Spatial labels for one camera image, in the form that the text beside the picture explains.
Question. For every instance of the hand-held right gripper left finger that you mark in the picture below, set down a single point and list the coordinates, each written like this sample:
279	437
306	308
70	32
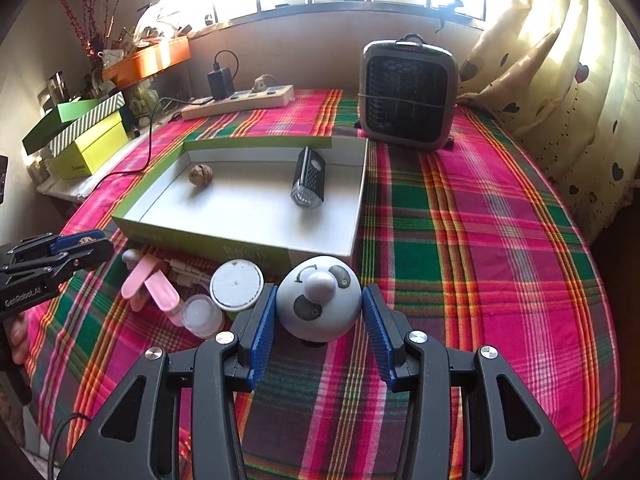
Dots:
261	335

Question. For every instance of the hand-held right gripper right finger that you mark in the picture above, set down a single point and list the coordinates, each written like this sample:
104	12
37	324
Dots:
378	335

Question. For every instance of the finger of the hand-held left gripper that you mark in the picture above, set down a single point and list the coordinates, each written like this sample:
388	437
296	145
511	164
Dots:
70	241
85	256

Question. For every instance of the white round lidded jar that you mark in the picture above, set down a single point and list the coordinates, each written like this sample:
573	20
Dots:
236	285

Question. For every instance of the small clear plastic jar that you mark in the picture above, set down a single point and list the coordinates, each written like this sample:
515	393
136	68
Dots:
202	316

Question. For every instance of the grey dome toy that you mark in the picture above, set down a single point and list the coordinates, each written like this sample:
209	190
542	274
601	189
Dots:
320	310

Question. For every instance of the pink plastic gadget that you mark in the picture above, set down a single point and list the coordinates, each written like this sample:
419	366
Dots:
162	297

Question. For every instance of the green white cardboard box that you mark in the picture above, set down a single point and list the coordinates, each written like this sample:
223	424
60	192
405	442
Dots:
240	210

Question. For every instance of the person's left hand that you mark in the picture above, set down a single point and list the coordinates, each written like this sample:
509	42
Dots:
20	337

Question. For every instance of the white foam pad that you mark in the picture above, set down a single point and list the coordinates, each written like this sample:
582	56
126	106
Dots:
65	190

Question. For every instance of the yellow green box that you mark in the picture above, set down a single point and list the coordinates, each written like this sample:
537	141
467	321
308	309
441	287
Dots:
95	147

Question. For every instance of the dark green box lid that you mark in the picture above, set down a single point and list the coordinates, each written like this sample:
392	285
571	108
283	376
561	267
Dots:
40	137

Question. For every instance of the plaid tablecloth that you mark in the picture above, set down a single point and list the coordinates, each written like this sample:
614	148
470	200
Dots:
475	260

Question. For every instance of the glass jar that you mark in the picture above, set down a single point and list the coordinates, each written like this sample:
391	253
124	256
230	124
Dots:
57	87

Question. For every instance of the white mug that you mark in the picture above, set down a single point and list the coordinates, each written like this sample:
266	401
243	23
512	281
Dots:
110	58

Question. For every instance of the orange tray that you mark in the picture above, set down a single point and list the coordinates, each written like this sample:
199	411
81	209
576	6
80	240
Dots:
150	60

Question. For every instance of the beige power strip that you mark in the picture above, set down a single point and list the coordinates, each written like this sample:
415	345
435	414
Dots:
240	102

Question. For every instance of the black power adapter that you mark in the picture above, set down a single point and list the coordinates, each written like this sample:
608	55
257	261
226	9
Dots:
221	82

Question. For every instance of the crumpled plastic bag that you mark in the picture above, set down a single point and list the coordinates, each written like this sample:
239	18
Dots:
150	17

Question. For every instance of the small space heater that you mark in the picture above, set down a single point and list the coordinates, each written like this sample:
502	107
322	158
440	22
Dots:
407	95

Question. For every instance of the white plug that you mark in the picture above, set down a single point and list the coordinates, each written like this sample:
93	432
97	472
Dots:
260	84

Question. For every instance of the black window latch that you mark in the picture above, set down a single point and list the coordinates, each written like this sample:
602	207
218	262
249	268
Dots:
442	20

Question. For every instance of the cream heart print curtain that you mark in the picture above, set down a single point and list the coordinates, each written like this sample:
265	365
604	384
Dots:
550	60

